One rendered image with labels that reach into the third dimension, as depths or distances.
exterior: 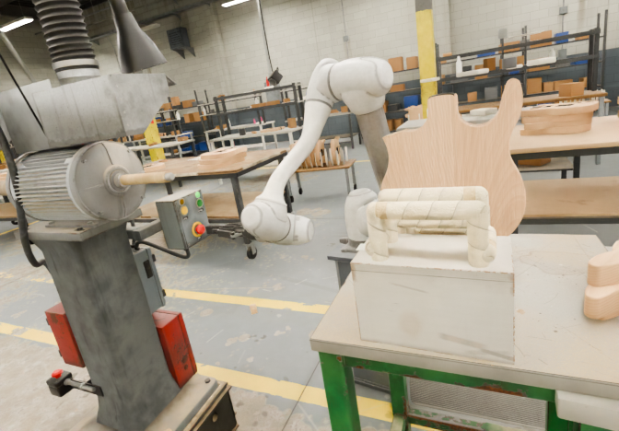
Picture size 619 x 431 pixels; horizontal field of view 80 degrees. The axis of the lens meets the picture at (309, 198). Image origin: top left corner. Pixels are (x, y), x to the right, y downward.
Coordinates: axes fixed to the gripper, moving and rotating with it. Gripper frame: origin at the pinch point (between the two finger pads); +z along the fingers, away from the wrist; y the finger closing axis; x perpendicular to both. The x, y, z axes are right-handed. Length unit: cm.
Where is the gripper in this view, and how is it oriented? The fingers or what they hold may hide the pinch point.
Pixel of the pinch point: (214, 229)
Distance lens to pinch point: 147.3
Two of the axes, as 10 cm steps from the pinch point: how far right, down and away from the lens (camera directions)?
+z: -9.1, 0.3, 4.2
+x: -1.5, -9.5, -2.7
